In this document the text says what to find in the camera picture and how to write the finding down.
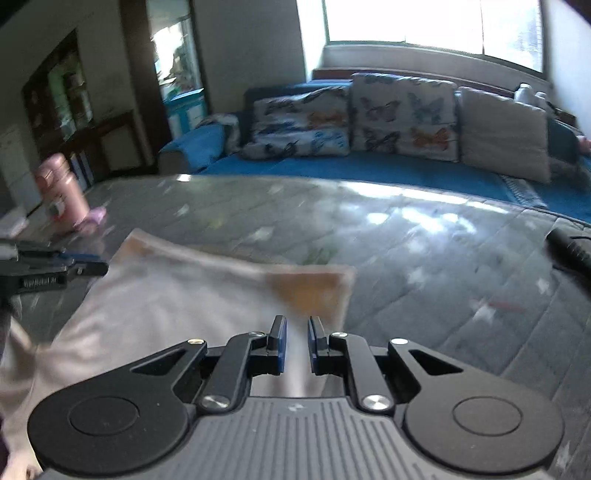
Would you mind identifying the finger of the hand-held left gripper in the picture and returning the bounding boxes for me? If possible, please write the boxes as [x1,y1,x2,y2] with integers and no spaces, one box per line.
[57,252,110,280]

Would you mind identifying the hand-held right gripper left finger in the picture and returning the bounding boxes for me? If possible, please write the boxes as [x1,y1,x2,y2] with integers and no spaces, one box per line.
[130,315,289,414]

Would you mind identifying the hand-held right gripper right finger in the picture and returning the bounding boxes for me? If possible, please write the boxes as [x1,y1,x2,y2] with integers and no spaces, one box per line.
[307,315,465,412]

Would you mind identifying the cream knit pants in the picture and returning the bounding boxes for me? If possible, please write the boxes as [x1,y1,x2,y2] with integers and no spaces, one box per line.
[0,228,356,462]

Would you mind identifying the pink cloth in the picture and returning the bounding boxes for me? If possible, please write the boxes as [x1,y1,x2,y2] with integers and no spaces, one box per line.
[74,208,107,232]

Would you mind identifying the pink thermos bottle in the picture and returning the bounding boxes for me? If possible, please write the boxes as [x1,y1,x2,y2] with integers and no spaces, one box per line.
[36,154,88,227]

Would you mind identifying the dark wooden cabinet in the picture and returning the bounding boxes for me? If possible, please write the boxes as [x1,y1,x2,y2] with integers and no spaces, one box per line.
[21,28,153,185]

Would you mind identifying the blue sofa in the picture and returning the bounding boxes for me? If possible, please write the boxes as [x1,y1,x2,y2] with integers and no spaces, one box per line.
[159,69,591,208]

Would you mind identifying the blue and white cabinet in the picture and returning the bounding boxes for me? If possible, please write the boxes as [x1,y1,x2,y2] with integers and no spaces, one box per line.
[166,88,206,139]

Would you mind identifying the grey cloth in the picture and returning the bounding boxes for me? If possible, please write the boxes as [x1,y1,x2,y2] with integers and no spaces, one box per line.
[198,113,243,153]

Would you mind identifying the butterfly print cushion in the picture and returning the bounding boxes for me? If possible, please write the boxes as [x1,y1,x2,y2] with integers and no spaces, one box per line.
[348,72,460,162]
[242,88,352,160]

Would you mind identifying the black remote control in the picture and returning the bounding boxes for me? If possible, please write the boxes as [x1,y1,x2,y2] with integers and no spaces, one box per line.
[546,227,591,278]

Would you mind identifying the plain grey cushion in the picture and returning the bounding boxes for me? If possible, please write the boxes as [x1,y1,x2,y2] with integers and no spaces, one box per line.
[457,86,552,184]

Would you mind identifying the window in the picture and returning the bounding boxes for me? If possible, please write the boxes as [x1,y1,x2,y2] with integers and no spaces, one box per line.
[323,0,546,72]

